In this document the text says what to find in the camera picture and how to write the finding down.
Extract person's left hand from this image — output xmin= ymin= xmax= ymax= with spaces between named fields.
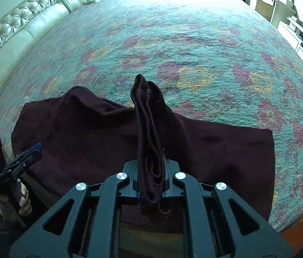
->
xmin=0 ymin=185 xmax=33 ymax=217

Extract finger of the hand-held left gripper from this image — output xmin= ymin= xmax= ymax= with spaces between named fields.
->
xmin=13 ymin=143 xmax=43 ymax=165
xmin=3 ymin=152 xmax=43 ymax=178

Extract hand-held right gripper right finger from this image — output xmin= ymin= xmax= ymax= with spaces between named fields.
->
xmin=164 ymin=160 xmax=294 ymax=258

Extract cream tufted leather headboard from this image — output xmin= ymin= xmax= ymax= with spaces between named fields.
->
xmin=0 ymin=0 xmax=83 ymax=129

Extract dark maroon pants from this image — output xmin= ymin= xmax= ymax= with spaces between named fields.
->
xmin=11 ymin=74 xmax=275 ymax=222

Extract white television stand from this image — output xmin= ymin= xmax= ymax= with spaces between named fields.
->
xmin=278 ymin=15 xmax=303 ymax=84

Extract floral bedspread bed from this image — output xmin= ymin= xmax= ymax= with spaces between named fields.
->
xmin=0 ymin=0 xmax=303 ymax=233

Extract cream dressing table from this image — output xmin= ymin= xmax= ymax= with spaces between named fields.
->
xmin=245 ymin=0 xmax=297 ymax=28

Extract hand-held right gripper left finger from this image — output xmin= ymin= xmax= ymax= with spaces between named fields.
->
xmin=9 ymin=160 xmax=142 ymax=258

